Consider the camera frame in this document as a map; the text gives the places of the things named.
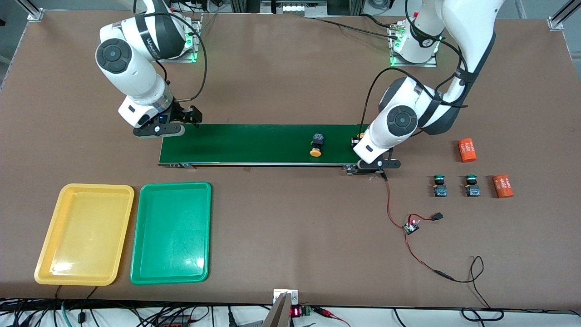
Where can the red clip lead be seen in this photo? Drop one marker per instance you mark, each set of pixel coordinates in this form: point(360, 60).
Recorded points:
point(324, 311)

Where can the yellow pushbutton red-marked block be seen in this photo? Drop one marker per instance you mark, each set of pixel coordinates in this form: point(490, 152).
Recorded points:
point(316, 145)

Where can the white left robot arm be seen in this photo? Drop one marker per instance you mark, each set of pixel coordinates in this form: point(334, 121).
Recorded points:
point(472, 36)

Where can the green plastic tray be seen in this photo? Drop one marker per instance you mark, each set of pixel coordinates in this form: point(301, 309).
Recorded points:
point(170, 236)

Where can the green belt conveyor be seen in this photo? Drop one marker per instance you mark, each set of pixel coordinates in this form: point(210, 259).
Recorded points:
point(281, 154)

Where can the orange cylinder printed 4680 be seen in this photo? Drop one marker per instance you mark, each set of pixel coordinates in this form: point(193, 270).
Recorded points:
point(503, 186)

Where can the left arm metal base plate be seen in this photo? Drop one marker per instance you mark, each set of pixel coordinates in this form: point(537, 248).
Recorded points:
point(413, 64)

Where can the aluminium frame rack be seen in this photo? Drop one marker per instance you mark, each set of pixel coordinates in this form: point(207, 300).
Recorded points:
point(295, 8)

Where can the yellow pushbutton green-marked block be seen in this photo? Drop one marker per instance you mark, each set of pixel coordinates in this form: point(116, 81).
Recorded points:
point(357, 141)

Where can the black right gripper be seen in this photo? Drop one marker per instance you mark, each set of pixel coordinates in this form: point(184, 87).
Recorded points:
point(178, 114)

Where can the green mushroom pushbutton switch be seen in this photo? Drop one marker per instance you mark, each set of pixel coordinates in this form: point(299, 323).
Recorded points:
point(472, 188)
point(439, 188)

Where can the aluminium corner post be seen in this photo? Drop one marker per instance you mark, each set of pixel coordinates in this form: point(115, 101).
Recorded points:
point(35, 14)
point(556, 20)

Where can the orange cylinder printed 4650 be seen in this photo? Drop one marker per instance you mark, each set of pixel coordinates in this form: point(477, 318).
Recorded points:
point(466, 150)

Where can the grey metal camera bracket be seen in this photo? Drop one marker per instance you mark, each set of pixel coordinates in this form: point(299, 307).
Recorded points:
point(279, 313)

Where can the black plug with red lead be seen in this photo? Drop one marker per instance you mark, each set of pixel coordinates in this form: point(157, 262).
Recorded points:
point(437, 216)

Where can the red power strip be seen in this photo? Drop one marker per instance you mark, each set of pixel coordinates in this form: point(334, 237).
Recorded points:
point(174, 324)

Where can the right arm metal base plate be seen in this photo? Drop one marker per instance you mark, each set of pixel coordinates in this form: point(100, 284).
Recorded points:
point(198, 27)

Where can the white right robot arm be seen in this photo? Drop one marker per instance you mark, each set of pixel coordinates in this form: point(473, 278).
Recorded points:
point(136, 72)

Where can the yellow plastic tray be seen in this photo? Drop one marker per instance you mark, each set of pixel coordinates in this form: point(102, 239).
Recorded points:
point(84, 236)

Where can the red digit display module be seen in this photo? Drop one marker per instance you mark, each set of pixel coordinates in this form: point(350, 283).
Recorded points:
point(296, 312)

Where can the small motor controller board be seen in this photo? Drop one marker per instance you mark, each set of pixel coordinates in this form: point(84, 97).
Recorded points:
point(411, 226)

